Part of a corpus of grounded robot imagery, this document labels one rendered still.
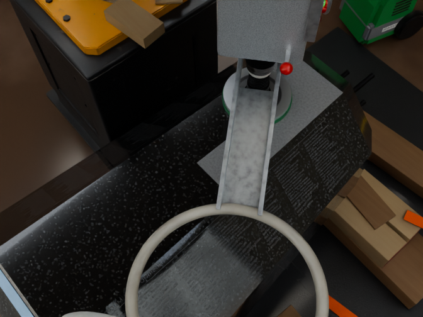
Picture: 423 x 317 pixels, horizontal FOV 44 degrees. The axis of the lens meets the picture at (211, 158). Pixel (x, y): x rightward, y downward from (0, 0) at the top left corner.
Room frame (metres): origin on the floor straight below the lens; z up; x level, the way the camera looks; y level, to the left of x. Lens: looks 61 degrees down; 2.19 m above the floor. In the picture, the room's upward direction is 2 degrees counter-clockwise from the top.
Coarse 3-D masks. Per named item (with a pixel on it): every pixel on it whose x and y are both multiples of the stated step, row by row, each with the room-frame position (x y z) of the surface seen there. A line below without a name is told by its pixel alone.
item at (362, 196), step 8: (360, 176) 0.97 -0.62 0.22; (360, 184) 0.93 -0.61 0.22; (368, 184) 0.93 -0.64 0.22; (352, 192) 0.89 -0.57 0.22; (360, 192) 0.89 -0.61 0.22; (368, 192) 0.89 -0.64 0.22; (352, 200) 0.86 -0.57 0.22; (360, 200) 0.86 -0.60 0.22; (368, 200) 0.86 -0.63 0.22; (376, 200) 0.86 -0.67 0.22; (360, 208) 0.82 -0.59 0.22; (368, 208) 0.82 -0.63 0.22; (376, 208) 0.82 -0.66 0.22; (384, 208) 0.82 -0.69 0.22; (368, 216) 0.79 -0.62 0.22; (376, 216) 0.78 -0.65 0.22; (384, 216) 0.78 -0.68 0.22; (392, 216) 0.78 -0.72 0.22; (376, 224) 0.75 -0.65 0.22
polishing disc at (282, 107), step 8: (248, 72) 1.04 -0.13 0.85; (272, 72) 1.04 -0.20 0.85; (232, 80) 1.01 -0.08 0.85; (240, 80) 1.01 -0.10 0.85; (272, 80) 1.01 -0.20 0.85; (280, 80) 1.01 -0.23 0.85; (224, 88) 0.98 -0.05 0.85; (232, 88) 0.98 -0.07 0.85; (272, 88) 0.98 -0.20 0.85; (280, 88) 0.97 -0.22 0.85; (288, 88) 0.97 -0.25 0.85; (224, 96) 0.95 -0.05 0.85; (280, 96) 0.94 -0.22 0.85; (288, 96) 0.94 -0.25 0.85; (280, 104) 0.91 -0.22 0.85; (288, 104) 0.91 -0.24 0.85; (280, 112) 0.89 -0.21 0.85
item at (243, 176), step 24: (240, 72) 0.91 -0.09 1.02; (240, 96) 0.86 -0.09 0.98; (264, 96) 0.86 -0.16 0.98; (240, 120) 0.79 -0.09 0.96; (264, 120) 0.79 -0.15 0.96; (240, 144) 0.73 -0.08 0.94; (264, 144) 0.72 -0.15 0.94; (240, 168) 0.66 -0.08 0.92; (264, 168) 0.64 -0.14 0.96; (240, 192) 0.60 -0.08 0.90; (264, 192) 0.58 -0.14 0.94
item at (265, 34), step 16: (224, 0) 0.88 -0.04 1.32; (240, 0) 0.87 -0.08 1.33; (256, 0) 0.86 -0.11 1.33; (272, 0) 0.86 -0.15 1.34; (288, 0) 0.85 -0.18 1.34; (304, 0) 0.84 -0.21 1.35; (224, 16) 0.88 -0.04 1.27; (240, 16) 0.87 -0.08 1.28; (256, 16) 0.86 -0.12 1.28; (272, 16) 0.86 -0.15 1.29; (288, 16) 0.85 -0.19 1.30; (304, 16) 0.84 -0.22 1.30; (224, 32) 0.88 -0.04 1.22; (240, 32) 0.87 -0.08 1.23; (256, 32) 0.86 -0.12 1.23; (272, 32) 0.86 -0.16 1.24; (288, 32) 0.85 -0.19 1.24; (304, 32) 0.84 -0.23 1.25; (224, 48) 0.88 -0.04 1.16; (240, 48) 0.87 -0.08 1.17; (256, 48) 0.86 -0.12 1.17; (272, 48) 0.86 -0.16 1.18; (288, 48) 0.85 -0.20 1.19; (304, 48) 0.85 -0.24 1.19
